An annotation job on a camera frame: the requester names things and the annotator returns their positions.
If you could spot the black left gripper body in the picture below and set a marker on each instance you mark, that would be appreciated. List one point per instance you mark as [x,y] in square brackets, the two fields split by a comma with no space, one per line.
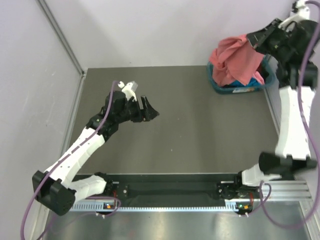
[132,111]

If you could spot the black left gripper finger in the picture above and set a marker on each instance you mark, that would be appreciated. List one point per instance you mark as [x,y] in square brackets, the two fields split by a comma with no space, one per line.
[150,114]
[147,108]

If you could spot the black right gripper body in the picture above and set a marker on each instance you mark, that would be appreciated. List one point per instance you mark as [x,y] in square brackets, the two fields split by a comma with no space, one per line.
[272,40]

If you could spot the coral red t shirt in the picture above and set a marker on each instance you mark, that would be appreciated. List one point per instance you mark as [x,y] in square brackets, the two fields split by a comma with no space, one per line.
[236,60]

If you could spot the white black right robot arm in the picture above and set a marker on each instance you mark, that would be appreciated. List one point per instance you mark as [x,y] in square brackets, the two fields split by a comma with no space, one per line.
[291,44]

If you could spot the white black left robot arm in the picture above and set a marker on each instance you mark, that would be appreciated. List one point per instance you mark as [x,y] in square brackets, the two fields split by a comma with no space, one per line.
[56,188]

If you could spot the teal plastic laundry basket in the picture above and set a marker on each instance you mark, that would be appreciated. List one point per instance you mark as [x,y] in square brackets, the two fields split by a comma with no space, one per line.
[264,69]

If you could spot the blue t shirt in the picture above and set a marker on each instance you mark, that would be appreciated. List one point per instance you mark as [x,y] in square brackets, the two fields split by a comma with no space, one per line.
[252,83]

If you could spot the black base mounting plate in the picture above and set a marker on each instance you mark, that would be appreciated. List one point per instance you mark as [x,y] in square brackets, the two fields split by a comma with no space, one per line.
[177,190]

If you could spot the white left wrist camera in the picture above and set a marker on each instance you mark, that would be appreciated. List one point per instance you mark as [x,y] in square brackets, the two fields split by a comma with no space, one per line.
[129,90]

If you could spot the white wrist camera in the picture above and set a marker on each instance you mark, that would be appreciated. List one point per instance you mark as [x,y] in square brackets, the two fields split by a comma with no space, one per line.
[299,12]
[129,90]

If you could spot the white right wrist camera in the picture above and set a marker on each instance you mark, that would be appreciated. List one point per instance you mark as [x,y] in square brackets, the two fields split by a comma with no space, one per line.
[299,12]

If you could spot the left aluminium corner post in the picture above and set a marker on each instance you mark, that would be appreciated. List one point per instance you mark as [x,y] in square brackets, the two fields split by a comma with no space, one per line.
[60,35]

